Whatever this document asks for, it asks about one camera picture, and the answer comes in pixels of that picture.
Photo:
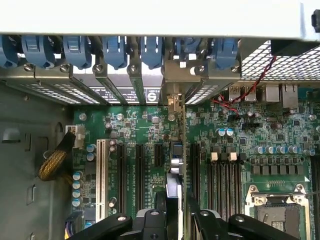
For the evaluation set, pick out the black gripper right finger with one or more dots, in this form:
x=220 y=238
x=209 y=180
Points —
x=207 y=225

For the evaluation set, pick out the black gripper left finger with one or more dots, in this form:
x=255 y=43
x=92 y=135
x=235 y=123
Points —
x=172 y=220

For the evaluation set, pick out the black RAM slot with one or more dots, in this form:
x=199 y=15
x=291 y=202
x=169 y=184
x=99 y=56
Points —
x=220 y=187
x=229 y=187
x=238 y=185
x=211 y=185

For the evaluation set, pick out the long black expansion slot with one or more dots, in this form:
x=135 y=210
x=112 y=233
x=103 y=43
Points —
x=140 y=175
x=195 y=172
x=121 y=175

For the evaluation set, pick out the short black expansion slot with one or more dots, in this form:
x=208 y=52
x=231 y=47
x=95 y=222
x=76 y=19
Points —
x=158 y=155

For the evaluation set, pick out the white expansion slot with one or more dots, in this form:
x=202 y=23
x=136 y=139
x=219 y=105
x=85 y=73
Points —
x=101 y=175

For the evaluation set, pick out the perforated metal slot cover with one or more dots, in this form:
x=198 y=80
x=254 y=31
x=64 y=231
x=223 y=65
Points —
x=210 y=91
x=82 y=91
x=37 y=86
x=111 y=87
x=137 y=85

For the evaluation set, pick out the blue slot retention clip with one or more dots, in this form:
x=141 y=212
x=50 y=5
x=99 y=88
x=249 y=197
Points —
x=37 y=51
x=152 y=51
x=76 y=51
x=7 y=53
x=187 y=46
x=115 y=51
x=226 y=53

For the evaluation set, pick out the metal CPU socket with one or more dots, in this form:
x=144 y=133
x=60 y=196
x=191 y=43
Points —
x=277 y=215

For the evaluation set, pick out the green motherboard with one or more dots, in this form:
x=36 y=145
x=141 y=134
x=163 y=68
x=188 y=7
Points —
x=270 y=130

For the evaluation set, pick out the white power connector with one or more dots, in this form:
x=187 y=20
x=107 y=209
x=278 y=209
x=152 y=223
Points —
x=78 y=136

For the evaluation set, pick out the black and white label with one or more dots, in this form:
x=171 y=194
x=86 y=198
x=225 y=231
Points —
x=125 y=96

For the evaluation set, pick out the silver USB port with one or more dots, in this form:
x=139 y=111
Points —
x=250 y=93
x=235 y=93

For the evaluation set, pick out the grey metal PC case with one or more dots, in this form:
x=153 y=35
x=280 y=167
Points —
x=30 y=140

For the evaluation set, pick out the black case fan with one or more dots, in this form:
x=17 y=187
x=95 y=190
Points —
x=292 y=48

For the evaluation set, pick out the black case latch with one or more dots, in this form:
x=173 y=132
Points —
x=316 y=20

